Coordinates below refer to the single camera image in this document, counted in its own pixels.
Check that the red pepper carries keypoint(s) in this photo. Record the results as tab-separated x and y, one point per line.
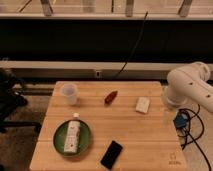
110	97

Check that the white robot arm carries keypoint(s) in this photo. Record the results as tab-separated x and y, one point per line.
189	82

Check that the translucent plastic cup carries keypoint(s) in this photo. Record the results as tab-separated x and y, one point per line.
69	92

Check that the white rectangular sponge block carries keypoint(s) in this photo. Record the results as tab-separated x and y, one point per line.
142	105

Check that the white plastic bottle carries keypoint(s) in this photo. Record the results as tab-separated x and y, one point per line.
72	135

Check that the black smartphone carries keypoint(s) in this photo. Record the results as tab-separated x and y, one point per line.
111	155

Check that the green round plate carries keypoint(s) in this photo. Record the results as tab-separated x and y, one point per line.
60	135

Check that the blue connector box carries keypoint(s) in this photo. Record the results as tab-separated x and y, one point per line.
179	121

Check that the black office chair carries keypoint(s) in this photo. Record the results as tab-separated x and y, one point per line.
10	100

